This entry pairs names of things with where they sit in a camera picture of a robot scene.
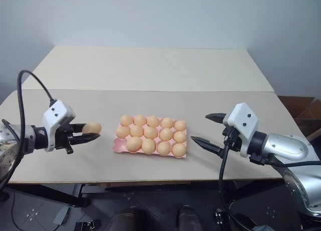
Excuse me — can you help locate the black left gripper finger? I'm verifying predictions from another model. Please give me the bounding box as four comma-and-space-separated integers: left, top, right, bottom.
70, 133, 101, 146
71, 123, 88, 135

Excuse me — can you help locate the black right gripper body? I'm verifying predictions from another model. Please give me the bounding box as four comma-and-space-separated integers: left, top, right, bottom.
221, 126, 242, 152

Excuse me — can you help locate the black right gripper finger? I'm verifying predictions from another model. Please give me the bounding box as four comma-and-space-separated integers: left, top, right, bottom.
191, 136, 227, 158
205, 112, 228, 124

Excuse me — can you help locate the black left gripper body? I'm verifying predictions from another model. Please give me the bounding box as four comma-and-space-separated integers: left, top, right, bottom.
53, 123, 76, 155

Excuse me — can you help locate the tan egg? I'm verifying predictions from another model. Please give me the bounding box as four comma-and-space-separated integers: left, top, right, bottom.
174, 120, 188, 132
115, 126, 131, 139
126, 136, 143, 152
171, 143, 187, 158
130, 125, 144, 138
146, 115, 160, 129
173, 131, 188, 144
143, 126, 158, 139
160, 117, 175, 129
133, 114, 147, 127
82, 122, 102, 135
120, 114, 134, 127
141, 138, 156, 155
156, 142, 172, 157
158, 128, 174, 142

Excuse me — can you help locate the pink egg tray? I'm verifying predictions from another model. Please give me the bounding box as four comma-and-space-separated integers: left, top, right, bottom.
111, 114, 188, 159

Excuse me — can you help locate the dark rounded shape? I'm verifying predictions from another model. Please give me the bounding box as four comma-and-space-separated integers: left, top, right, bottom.
117, 206, 149, 231
176, 205, 199, 231

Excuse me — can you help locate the brown cardboard box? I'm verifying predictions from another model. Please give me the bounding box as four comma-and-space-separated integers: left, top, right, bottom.
277, 95, 321, 142

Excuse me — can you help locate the grey foot pedal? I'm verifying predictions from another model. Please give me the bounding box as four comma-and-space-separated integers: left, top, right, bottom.
53, 205, 70, 226

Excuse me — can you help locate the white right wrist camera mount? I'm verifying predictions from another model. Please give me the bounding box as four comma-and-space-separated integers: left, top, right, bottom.
223, 102, 259, 158

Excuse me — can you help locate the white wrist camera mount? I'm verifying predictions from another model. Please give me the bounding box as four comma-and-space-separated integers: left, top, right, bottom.
223, 102, 259, 158
42, 99, 76, 152

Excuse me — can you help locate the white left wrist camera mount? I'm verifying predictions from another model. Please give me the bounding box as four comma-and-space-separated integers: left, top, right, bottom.
42, 99, 76, 152

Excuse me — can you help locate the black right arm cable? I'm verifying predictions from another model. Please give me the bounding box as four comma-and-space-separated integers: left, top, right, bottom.
217, 130, 254, 231

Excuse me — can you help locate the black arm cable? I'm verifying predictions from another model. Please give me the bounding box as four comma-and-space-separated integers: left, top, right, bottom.
217, 130, 254, 231
0, 69, 57, 191

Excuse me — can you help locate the black table frame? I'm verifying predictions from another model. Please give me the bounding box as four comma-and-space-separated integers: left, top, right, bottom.
7, 182, 91, 208

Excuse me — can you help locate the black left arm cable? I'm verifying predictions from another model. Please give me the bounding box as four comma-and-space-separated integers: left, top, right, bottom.
0, 69, 57, 191

